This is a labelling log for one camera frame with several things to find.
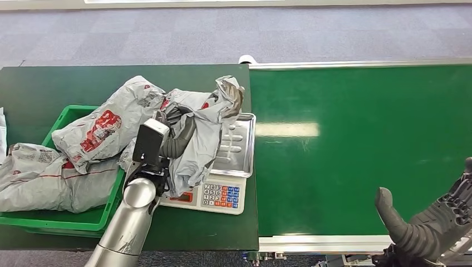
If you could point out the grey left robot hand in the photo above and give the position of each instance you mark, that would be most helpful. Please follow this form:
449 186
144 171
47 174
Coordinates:
182 142

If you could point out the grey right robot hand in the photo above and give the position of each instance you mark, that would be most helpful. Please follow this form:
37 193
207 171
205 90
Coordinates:
427 232

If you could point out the grey courier bag black print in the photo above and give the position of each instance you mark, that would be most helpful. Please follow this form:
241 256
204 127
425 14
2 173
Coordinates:
201 147

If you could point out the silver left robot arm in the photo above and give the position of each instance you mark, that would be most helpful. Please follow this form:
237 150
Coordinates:
129 221

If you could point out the green conveyor belt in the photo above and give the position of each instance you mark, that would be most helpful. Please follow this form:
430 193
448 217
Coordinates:
313 166

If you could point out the white electronic scale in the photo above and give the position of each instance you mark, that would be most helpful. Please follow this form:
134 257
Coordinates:
221 195

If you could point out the grey courier bag red print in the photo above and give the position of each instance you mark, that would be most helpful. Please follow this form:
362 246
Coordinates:
107 125

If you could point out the green plastic crate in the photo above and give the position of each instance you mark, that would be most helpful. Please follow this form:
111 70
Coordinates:
73 223

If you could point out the grey courier bag red line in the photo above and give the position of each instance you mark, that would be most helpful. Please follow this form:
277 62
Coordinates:
40 184

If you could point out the white plastic bag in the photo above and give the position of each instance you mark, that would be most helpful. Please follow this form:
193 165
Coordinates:
2 136

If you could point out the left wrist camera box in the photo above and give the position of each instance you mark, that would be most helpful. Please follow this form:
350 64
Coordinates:
149 142

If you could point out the aluminium conveyor frame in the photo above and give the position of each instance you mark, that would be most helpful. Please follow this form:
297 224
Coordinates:
317 243

